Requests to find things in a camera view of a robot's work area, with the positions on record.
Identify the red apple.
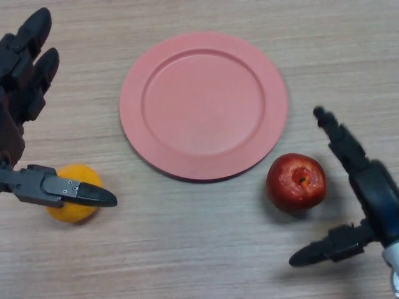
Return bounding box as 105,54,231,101
266,153,327,214

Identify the pink round plate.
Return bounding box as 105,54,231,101
118,32,289,183

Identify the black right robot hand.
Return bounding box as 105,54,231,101
289,105,399,267

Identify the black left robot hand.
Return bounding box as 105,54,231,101
0,7,118,209

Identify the orange citrus fruit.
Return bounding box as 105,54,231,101
46,163,104,224

